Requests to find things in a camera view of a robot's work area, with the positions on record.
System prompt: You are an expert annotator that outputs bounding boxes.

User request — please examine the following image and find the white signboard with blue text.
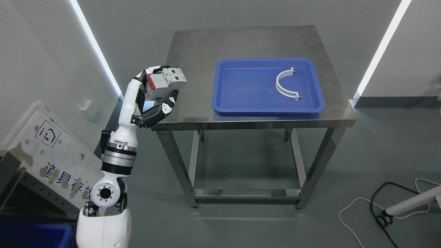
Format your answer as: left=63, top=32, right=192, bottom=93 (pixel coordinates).
left=1, top=102, right=103, bottom=209

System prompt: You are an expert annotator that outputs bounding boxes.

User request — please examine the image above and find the grey circuit breaker red switch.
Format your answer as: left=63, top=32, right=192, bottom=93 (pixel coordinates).
left=145, top=66, right=187, bottom=101

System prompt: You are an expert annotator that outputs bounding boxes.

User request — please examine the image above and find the blue plastic tray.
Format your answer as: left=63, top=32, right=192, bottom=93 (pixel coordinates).
left=212, top=58, right=326, bottom=118

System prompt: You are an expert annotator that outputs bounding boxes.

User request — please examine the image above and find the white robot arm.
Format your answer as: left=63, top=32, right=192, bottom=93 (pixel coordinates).
left=75, top=125, right=138, bottom=248

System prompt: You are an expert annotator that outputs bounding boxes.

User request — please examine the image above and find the white curved pipe clamp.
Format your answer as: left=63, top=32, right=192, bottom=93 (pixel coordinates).
left=275, top=67, right=303, bottom=102

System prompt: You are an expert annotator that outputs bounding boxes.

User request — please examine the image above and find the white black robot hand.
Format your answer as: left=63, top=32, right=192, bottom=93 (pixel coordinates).
left=117, top=69, right=179, bottom=132

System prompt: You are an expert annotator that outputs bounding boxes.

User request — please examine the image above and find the blue bin bottom left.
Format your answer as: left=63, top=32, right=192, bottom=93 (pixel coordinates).
left=0, top=222, right=73, bottom=248

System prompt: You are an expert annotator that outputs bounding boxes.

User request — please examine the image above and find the white cable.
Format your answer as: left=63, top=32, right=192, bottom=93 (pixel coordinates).
left=338, top=178, right=441, bottom=248

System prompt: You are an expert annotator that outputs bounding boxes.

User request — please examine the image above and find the stainless steel table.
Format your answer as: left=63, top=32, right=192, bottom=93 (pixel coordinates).
left=152, top=25, right=356, bottom=210

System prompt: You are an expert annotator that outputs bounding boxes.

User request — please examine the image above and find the white stand leg with caster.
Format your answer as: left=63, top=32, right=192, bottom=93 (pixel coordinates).
left=376, top=186, right=441, bottom=227

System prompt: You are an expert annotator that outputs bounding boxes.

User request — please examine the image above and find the white wall socket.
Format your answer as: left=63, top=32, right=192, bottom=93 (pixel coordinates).
left=79, top=100, right=98, bottom=121

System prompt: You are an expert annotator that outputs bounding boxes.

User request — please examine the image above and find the black cable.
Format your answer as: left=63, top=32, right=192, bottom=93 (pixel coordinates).
left=370, top=182, right=422, bottom=248

